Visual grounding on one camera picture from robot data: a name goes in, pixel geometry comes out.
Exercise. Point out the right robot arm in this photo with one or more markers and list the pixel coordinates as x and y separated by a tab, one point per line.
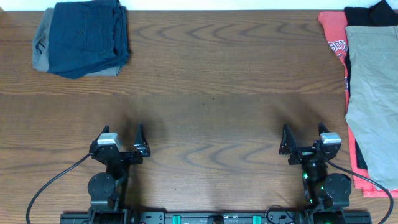
326	194

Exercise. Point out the khaki green shorts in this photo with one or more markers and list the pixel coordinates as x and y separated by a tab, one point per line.
372	110

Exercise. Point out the red printed t-shirt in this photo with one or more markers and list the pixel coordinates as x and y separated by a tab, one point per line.
334	26

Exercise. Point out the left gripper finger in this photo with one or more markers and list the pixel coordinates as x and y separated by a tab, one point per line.
140	142
105	129

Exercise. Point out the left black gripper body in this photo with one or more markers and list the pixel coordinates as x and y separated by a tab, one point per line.
123	155

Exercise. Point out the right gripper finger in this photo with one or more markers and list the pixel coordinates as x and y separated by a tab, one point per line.
288	143
322	128

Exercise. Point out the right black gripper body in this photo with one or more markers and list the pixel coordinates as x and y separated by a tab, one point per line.
305	150

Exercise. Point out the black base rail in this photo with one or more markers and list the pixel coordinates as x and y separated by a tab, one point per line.
272	216

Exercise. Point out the folded grey garment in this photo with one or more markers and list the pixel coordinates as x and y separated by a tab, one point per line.
40	46

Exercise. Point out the folded navy blue shorts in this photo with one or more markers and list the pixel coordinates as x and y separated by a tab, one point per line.
87	37

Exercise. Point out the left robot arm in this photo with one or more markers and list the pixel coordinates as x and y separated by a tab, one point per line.
108	189

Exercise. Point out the black t-shirt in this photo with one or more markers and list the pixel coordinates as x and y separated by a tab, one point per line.
380	14

